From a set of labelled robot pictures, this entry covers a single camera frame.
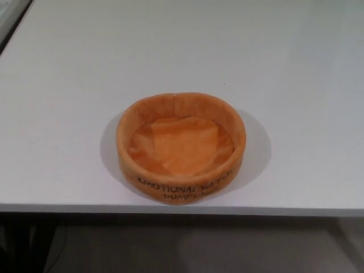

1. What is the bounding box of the orange plush round plate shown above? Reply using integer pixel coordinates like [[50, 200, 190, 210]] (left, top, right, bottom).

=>
[[118, 94, 246, 206]]

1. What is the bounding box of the grey adjacent table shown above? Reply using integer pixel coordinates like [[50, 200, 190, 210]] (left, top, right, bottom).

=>
[[0, 0, 22, 32]]

